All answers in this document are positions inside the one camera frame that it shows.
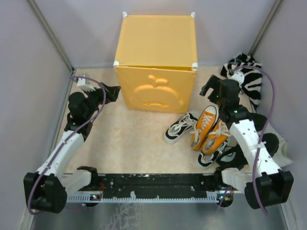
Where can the zebra striped cloth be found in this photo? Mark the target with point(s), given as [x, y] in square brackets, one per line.
[253, 78]

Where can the black white canvas sneaker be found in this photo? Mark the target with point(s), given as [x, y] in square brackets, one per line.
[185, 123]

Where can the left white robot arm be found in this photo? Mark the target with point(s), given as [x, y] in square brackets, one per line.
[46, 189]

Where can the black chunky sneaker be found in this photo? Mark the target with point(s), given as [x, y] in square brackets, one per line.
[234, 157]
[258, 119]

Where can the orange canvas sneaker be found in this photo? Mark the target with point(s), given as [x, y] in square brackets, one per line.
[215, 138]
[204, 125]

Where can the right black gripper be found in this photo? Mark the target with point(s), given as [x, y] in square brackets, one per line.
[213, 82]

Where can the yellow plastic shoe cabinet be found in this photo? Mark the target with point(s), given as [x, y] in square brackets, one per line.
[158, 41]

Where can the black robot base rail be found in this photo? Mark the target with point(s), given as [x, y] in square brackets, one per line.
[154, 188]

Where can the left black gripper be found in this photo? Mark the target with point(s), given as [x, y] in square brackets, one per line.
[112, 93]

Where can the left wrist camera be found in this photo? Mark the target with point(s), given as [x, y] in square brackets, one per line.
[84, 83]

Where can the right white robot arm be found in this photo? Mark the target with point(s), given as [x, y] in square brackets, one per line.
[268, 184]

